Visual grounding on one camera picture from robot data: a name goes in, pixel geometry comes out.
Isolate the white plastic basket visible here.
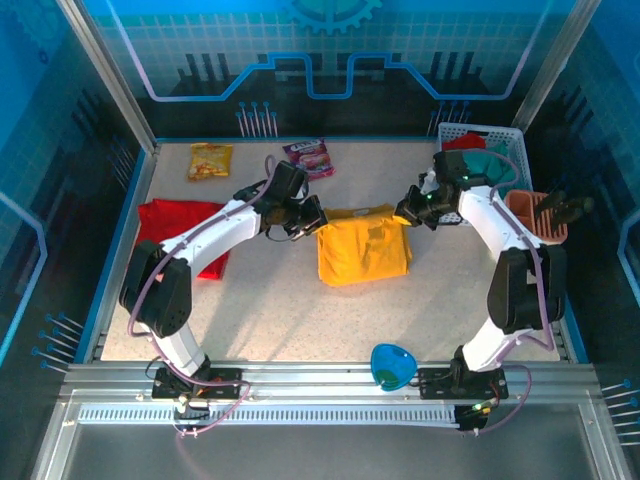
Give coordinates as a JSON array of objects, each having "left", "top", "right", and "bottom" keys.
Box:
[{"left": 437, "top": 122, "right": 530, "bottom": 229}]

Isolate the purple candy bag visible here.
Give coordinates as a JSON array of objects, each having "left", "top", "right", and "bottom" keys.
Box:
[{"left": 282, "top": 138, "right": 337, "bottom": 182}]

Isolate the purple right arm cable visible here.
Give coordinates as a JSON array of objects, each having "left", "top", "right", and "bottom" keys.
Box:
[{"left": 462, "top": 147, "right": 557, "bottom": 436}]

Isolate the pink cream utensil holder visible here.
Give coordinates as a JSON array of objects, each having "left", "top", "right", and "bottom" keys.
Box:
[{"left": 503, "top": 189, "right": 571, "bottom": 247}]

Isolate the aluminium mounting rail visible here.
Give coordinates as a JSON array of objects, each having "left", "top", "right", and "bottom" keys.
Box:
[{"left": 58, "top": 360, "right": 601, "bottom": 399}]

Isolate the yellow snack bag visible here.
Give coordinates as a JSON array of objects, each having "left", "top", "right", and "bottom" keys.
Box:
[{"left": 187, "top": 143, "right": 235, "bottom": 182}]

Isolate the aluminium frame post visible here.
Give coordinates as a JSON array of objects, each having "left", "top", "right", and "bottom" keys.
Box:
[
  {"left": 56, "top": 0, "right": 161, "bottom": 154},
  {"left": 509, "top": 0, "right": 602, "bottom": 135}
]

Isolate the folded red t-shirt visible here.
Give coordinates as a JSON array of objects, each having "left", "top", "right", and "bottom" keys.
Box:
[{"left": 135, "top": 198, "right": 232, "bottom": 280}]

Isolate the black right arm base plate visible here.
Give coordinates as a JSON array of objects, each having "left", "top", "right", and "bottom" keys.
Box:
[{"left": 418, "top": 366, "right": 510, "bottom": 401}]

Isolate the teal t-shirt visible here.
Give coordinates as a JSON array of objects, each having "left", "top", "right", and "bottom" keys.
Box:
[{"left": 459, "top": 142, "right": 519, "bottom": 187}]

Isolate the yellow t-shirt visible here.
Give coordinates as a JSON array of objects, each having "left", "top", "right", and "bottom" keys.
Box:
[{"left": 316, "top": 201, "right": 414, "bottom": 288}]

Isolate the black knife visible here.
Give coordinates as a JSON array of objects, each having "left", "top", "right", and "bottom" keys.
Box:
[
  {"left": 559, "top": 196, "right": 596, "bottom": 217},
  {"left": 537, "top": 190, "right": 569, "bottom": 221}
]

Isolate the white slotted cable duct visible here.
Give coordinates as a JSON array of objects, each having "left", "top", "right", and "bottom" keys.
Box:
[{"left": 77, "top": 403, "right": 462, "bottom": 427}]

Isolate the blue rounded plastic disc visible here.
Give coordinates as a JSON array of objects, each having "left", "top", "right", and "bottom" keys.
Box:
[{"left": 369, "top": 342, "right": 419, "bottom": 393}]

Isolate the crumpled red t-shirt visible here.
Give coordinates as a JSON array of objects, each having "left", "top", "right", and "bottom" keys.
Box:
[{"left": 441, "top": 133, "right": 488, "bottom": 152}]

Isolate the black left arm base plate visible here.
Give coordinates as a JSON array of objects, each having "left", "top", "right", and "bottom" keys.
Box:
[{"left": 150, "top": 366, "right": 251, "bottom": 401}]

